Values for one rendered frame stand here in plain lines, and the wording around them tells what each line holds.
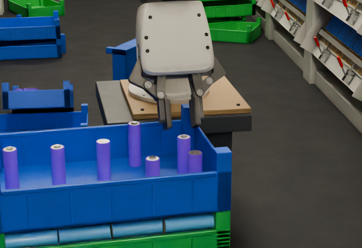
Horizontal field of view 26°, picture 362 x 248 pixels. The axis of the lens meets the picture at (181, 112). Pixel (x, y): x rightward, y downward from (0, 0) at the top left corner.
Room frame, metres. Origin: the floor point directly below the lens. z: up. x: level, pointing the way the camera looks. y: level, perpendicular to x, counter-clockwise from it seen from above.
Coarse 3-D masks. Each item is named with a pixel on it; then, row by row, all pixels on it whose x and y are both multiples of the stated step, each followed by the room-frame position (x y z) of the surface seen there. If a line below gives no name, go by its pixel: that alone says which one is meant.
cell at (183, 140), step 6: (180, 138) 0.98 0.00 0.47; (186, 138) 0.98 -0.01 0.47; (180, 144) 0.98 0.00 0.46; (186, 144) 0.98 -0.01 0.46; (180, 150) 0.98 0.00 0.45; (186, 150) 0.98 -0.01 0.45; (180, 156) 0.98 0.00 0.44; (186, 156) 0.98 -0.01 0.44; (180, 162) 0.98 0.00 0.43; (186, 162) 0.98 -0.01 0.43; (180, 168) 0.98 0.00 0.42; (186, 168) 0.98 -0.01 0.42
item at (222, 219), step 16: (224, 224) 0.90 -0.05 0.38; (0, 240) 0.83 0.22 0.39; (112, 240) 0.87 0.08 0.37; (128, 240) 0.87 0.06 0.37; (144, 240) 0.87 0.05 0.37; (160, 240) 0.88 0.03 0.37; (176, 240) 0.88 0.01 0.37; (192, 240) 0.89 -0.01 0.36; (208, 240) 0.89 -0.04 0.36; (224, 240) 0.90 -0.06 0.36
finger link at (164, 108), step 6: (144, 84) 1.00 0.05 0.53; (150, 84) 1.00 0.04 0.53; (144, 90) 1.01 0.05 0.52; (150, 90) 1.00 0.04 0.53; (162, 102) 1.00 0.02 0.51; (168, 102) 0.99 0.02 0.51; (162, 108) 1.00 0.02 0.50; (168, 108) 0.99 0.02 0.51; (162, 114) 0.99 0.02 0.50; (168, 114) 0.99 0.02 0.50; (162, 120) 0.99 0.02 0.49; (168, 120) 0.98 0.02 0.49; (168, 126) 0.98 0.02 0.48
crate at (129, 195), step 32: (64, 128) 1.05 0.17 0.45; (96, 128) 1.06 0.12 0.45; (160, 128) 1.08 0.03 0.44; (192, 128) 1.07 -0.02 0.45; (0, 160) 1.01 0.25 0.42; (32, 160) 1.04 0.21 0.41; (96, 160) 1.06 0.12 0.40; (128, 160) 1.06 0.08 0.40; (160, 160) 1.06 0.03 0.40; (224, 160) 0.90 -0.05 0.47; (0, 192) 0.84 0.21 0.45; (32, 192) 0.84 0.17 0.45; (64, 192) 0.85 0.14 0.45; (96, 192) 0.86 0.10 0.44; (128, 192) 0.87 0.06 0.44; (160, 192) 0.88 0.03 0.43; (192, 192) 0.89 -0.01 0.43; (224, 192) 0.90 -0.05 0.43; (0, 224) 0.83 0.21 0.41; (32, 224) 0.84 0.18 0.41; (64, 224) 0.85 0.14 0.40
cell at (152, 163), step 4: (148, 156) 0.91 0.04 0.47; (152, 156) 0.91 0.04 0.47; (156, 156) 0.91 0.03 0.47; (148, 160) 0.90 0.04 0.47; (152, 160) 0.90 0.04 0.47; (156, 160) 0.90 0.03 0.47; (148, 164) 0.90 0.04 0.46; (152, 164) 0.90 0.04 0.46; (156, 164) 0.90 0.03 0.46; (148, 168) 0.90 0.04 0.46; (152, 168) 0.90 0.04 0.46; (156, 168) 0.90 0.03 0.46; (148, 172) 0.90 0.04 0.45; (152, 172) 0.90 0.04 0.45; (156, 172) 0.90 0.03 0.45; (148, 176) 0.90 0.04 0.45
